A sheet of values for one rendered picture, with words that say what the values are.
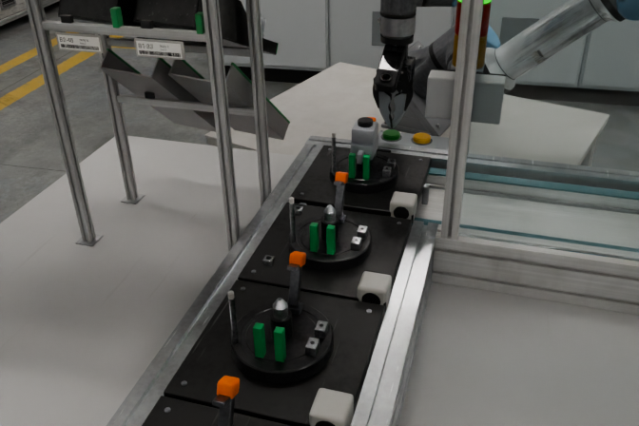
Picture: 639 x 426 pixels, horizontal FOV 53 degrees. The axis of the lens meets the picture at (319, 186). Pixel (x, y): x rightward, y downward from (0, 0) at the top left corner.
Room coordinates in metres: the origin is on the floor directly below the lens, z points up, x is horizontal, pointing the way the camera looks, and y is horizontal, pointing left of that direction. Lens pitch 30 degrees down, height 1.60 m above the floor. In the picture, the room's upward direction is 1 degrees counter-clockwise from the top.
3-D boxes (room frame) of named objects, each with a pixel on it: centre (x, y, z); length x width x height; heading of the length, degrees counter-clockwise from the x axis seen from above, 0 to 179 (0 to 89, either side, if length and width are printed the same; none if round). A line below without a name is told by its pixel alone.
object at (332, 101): (1.64, -0.26, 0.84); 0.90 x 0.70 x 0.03; 56
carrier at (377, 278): (0.90, -0.02, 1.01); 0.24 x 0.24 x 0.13; 73
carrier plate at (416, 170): (1.15, -0.09, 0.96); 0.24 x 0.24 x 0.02; 73
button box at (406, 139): (1.33, -0.23, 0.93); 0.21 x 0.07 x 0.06; 73
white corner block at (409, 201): (1.02, -0.16, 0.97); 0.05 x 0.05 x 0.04; 73
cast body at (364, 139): (1.14, -0.09, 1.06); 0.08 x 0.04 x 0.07; 164
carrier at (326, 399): (0.67, 0.06, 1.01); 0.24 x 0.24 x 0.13; 73
